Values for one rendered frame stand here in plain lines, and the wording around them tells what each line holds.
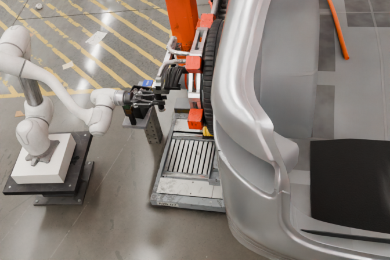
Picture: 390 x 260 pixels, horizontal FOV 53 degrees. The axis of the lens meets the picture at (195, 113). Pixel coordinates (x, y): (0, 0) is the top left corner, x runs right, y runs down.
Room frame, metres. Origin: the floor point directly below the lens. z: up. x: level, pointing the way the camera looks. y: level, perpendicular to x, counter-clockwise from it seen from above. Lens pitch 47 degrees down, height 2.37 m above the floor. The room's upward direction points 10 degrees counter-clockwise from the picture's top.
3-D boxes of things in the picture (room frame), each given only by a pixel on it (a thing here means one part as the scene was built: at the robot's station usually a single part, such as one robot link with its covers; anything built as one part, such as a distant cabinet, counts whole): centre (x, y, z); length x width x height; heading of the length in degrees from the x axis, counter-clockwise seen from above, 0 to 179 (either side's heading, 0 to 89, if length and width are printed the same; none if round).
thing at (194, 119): (1.36, 0.00, 0.85); 0.09 x 0.08 x 0.07; 162
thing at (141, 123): (1.97, 0.35, 0.44); 0.43 x 0.17 x 0.03; 162
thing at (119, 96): (1.65, 0.40, 0.83); 0.09 x 0.06 x 0.09; 162
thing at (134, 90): (1.92, 0.37, 0.51); 0.20 x 0.14 x 0.13; 154
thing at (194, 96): (1.67, -0.09, 0.85); 0.54 x 0.07 x 0.54; 162
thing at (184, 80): (1.69, -0.02, 0.85); 0.21 x 0.14 x 0.14; 72
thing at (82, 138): (1.73, 1.05, 0.15); 0.50 x 0.50 x 0.30; 79
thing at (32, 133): (1.74, 1.05, 0.57); 0.18 x 0.16 x 0.22; 173
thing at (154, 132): (2.00, 0.34, 0.21); 0.10 x 0.10 x 0.42; 72
